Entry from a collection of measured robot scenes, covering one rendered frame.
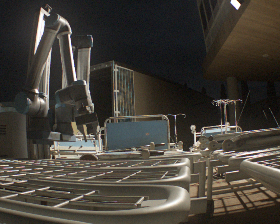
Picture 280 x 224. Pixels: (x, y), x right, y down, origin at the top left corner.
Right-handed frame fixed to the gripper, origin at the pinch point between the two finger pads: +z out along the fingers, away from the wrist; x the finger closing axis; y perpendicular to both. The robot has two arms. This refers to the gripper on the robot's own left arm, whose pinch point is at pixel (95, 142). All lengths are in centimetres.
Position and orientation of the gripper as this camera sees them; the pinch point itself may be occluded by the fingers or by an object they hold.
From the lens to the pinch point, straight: 225.0
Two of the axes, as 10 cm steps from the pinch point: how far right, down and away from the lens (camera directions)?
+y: 0.8, -1.1, -9.9
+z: 2.4, 9.7, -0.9
